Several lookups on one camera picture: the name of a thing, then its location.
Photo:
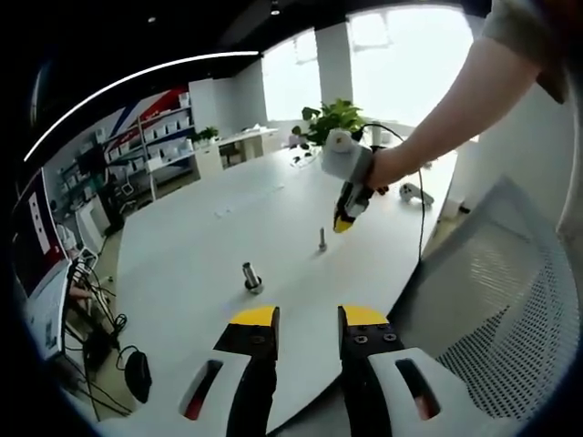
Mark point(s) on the long ceiling light strip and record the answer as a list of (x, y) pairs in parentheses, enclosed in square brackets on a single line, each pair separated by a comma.
[(205, 56)]

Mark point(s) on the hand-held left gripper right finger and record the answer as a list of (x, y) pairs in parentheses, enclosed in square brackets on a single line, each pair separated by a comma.
[(371, 337)]

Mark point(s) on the white cylindrical bottle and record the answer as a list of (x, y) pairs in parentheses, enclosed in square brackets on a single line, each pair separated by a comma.
[(378, 134)]

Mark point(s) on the black wall screen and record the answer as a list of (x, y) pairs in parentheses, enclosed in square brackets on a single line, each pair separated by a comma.
[(88, 157)]

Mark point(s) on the shelving with white bins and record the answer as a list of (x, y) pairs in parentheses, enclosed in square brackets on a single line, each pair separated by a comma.
[(164, 134)]

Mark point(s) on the black oval device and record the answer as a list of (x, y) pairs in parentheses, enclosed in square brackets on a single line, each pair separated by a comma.
[(138, 375)]

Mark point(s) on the white low cabinet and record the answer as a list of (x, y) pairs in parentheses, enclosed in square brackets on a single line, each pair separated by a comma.
[(209, 157)]

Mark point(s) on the grey mesh office chair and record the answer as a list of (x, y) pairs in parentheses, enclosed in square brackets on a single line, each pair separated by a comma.
[(501, 309)]

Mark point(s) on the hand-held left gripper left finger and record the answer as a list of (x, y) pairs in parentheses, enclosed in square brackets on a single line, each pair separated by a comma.
[(250, 337)]

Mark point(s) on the thick threaded metal stud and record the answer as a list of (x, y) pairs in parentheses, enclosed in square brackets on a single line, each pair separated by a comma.
[(252, 277)]

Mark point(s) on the person's right hand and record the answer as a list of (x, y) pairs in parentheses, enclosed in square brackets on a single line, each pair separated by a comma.
[(389, 166)]

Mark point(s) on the small potted green plant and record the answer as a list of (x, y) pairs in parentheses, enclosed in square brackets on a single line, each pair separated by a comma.
[(205, 134)]

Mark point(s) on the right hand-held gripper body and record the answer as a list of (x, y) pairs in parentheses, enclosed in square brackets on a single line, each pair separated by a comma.
[(341, 161)]

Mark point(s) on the thin threaded metal stud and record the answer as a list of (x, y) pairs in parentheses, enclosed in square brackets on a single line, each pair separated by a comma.
[(322, 239)]

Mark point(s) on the white handheld controller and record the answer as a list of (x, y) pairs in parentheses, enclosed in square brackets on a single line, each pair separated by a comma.
[(412, 191)]

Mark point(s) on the large white-framed monitor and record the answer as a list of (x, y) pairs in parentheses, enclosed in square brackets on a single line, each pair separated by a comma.
[(41, 236)]

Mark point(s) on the person's grey shirt sleeve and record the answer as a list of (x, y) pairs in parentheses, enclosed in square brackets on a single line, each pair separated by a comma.
[(524, 23)]

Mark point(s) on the large potted green plant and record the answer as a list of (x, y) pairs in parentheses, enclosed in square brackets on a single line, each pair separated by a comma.
[(337, 120)]

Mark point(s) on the white side desk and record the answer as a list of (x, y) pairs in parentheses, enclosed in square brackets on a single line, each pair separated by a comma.
[(248, 139)]

